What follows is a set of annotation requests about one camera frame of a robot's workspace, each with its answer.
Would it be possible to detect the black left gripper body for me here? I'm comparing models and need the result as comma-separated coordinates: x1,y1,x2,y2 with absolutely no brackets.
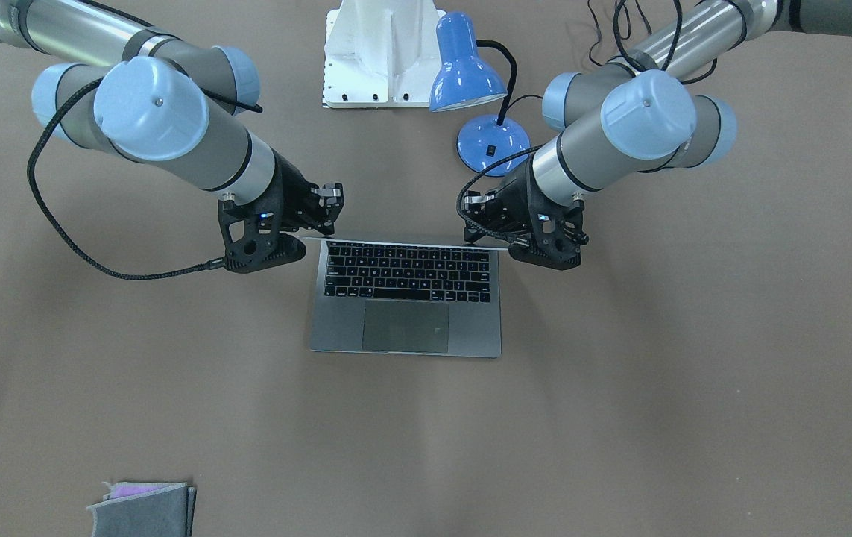
460,160,540,247

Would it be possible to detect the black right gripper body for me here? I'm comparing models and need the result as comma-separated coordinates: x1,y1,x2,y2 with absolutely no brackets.
266,153,345,236

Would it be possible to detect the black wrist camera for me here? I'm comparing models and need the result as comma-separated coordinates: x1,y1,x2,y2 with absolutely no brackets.
508,198,589,271
218,193,306,273

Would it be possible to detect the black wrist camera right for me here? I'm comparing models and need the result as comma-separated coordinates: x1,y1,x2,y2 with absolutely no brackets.
218,193,306,273

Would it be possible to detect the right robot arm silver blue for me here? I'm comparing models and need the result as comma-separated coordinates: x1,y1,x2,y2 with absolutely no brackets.
0,1,344,236

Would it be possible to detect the grey laptop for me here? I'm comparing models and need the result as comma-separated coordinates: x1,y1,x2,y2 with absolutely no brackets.
309,238,502,358

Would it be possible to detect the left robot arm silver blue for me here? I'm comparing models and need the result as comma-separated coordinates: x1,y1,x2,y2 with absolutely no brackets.
457,1,852,252

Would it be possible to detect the blue desk lamp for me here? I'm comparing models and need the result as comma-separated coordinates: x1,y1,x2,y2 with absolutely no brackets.
429,11,531,177

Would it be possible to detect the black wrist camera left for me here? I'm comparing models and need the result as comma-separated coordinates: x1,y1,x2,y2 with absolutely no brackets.
508,198,589,271

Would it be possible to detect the lamp power cable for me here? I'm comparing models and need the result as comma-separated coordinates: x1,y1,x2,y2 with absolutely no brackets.
504,0,717,120

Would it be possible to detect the grey folded cloth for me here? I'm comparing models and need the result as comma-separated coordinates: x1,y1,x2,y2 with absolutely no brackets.
87,482,197,536

